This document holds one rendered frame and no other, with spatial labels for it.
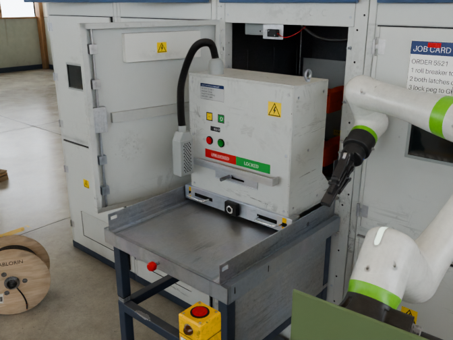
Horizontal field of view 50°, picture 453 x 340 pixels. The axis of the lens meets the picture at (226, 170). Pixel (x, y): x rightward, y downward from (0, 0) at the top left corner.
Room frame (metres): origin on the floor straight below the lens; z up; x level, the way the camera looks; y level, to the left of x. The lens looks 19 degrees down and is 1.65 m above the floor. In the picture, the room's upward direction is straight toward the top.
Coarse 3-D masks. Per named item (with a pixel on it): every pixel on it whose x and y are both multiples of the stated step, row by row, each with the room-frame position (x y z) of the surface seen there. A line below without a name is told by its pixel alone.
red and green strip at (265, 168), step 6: (210, 150) 1.84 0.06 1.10; (210, 156) 1.84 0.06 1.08; (216, 156) 1.82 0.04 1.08; (222, 156) 1.79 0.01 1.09; (228, 156) 1.78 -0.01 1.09; (234, 156) 1.76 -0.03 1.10; (228, 162) 1.78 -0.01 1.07; (234, 162) 1.76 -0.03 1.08; (240, 162) 1.74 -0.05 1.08; (246, 162) 1.72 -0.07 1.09; (252, 162) 1.70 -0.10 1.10; (258, 162) 1.68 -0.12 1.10; (252, 168) 1.70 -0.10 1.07; (258, 168) 1.68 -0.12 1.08; (264, 168) 1.66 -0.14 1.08
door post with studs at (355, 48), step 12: (360, 0) 1.76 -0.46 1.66; (360, 12) 1.75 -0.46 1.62; (360, 24) 1.75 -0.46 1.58; (348, 36) 1.78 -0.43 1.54; (360, 36) 1.75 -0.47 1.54; (348, 48) 1.76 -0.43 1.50; (360, 48) 1.75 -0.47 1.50; (348, 60) 1.78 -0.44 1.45; (360, 60) 1.74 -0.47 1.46; (348, 72) 1.78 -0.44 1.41; (360, 72) 1.74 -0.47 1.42; (348, 108) 1.76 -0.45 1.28; (348, 120) 1.76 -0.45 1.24; (348, 132) 1.76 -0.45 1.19; (348, 192) 1.74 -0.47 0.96; (336, 204) 1.78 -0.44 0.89; (348, 204) 1.74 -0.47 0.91; (348, 216) 1.74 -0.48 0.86; (336, 264) 1.76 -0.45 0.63; (336, 276) 1.76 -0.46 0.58; (336, 288) 1.75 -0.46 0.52; (336, 300) 1.75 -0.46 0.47
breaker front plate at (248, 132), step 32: (192, 96) 1.90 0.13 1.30; (224, 96) 1.79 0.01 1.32; (256, 96) 1.69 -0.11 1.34; (288, 96) 1.60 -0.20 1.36; (192, 128) 1.90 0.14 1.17; (224, 128) 1.79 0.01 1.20; (256, 128) 1.69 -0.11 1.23; (288, 128) 1.60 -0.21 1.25; (256, 160) 1.69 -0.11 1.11; (288, 160) 1.60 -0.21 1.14; (224, 192) 1.79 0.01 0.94; (256, 192) 1.69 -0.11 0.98; (288, 192) 1.59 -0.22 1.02
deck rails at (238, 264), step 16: (176, 192) 1.89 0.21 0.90; (128, 208) 1.70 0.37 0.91; (144, 208) 1.76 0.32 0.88; (160, 208) 1.82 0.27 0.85; (320, 208) 1.70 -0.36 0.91; (112, 224) 1.64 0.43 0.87; (128, 224) 1.69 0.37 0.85; (304, 224) 1.62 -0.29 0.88; (272, 240) 1.47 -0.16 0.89; (288, 240) 1.54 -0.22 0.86; (240, 256) 1.34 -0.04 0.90; (256, 256) 1.40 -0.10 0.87; (224, 272) 1.29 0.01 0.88; (240, 272) 1.34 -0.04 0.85
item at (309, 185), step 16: (240, 80) 1.74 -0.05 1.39; (256, 80) 1.70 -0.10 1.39; (272, 80) 1.73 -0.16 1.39; (288, 80) 1.73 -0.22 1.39; (304, 80) 1.73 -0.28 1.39; (320, 80) 1.73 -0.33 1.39; (304, 96) 1.64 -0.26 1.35; (320, 96) 1.72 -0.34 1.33; (304, 112) 1.64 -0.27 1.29; (320, 112) 1.73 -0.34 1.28; (304, 128) 1.65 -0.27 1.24; (320, 128) 1.73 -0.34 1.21; (304, 144) 1.65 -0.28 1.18; (320, 144) 1.74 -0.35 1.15; (304, 160) 1.66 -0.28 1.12; (320, 160) 1.74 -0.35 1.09; (304, 176) 1.66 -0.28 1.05; (320, 176) 1.75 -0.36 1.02; (304, 192) 1.67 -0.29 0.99; (320, 192) 1.76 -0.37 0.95; (288, 208) 1.59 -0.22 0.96; (304, 208) 1.67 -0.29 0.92
